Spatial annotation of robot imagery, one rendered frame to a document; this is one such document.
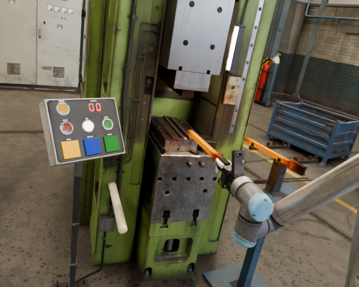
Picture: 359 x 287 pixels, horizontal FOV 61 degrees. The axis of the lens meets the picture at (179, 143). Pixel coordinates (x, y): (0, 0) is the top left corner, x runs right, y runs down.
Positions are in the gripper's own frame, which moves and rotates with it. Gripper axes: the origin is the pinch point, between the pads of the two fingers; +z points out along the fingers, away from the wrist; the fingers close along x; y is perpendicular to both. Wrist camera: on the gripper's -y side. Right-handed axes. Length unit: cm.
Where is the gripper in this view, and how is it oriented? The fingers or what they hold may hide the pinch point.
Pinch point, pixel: (220, 158)
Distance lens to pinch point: 137.4
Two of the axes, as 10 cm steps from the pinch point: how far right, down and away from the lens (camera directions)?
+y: -1.6, 9.2, 3.6
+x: 9.4, 0.3, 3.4
